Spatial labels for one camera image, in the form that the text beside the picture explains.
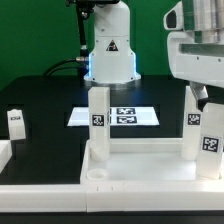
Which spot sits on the white front fence bar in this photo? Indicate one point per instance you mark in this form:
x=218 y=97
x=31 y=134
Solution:
x=123 y=197

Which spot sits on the black camera pole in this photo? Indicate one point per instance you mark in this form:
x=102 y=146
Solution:
x=83 y=10

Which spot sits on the white desk top tray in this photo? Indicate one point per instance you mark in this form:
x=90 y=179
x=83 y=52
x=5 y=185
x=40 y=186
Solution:
x=140 y=160

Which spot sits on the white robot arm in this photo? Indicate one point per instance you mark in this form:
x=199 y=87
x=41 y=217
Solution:
x=112 y=61

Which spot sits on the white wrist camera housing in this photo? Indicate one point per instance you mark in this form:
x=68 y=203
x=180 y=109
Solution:
x=173 y=20

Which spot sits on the white marker sheet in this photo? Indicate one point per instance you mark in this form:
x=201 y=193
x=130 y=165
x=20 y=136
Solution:
x=119 y=116

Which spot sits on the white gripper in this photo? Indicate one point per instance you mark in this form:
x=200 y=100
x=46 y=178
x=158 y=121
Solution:
x=202 y=64

